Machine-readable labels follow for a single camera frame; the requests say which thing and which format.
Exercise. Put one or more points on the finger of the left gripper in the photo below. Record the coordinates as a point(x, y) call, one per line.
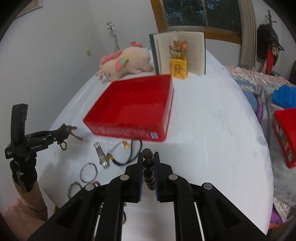
point(60, 136)

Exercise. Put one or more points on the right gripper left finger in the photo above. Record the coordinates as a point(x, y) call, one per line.
point(123, 189)

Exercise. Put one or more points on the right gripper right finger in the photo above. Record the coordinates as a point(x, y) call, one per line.
point(173, 188)

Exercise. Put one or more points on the brown red ring bangle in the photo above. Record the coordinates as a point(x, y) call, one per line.
point(96, 183)

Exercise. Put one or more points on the black cord gold pendant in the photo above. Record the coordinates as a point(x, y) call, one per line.
point(125, 152)

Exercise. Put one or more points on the twisted silver bangle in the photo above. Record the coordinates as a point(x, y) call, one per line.
point(73, 189)

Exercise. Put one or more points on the left forearm pink sleeve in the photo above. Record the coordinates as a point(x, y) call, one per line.
point(28, 213)

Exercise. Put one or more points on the left hand black glove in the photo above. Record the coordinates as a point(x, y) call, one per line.
point(24, 171)

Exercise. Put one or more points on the white embroidered tablecloth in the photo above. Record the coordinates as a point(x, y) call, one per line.
point(213, 136)

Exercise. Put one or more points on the red tin box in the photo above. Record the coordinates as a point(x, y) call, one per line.
point(133, 108)

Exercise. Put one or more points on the pink unicorn plush toy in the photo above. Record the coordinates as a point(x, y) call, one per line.
point(132, 60)

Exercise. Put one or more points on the mouse figurine on yellow block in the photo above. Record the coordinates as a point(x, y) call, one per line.
point(179, 63)

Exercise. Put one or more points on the red tin lid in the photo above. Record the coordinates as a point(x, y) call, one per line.
point(283, 125)

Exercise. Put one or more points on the open standing book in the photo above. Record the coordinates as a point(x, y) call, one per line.
point(196, 54)

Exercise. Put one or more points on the floral bed quilt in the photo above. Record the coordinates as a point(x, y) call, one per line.
point(259, 89)

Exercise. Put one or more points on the blue knitted cloth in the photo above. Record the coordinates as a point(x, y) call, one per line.
point(284, 97)

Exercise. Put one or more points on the beige curtain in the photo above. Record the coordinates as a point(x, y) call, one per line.
point(249, 34)

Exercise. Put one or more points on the coat rack with clothes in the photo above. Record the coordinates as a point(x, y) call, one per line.
point(268, 46)

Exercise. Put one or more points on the wooden framed window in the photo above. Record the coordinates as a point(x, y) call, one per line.
point(217, 19)

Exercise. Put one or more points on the wall shower fixture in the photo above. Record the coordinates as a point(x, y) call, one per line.
point(113, 34)

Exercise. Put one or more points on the framed wall picture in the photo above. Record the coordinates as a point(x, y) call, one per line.
point(32, 6)

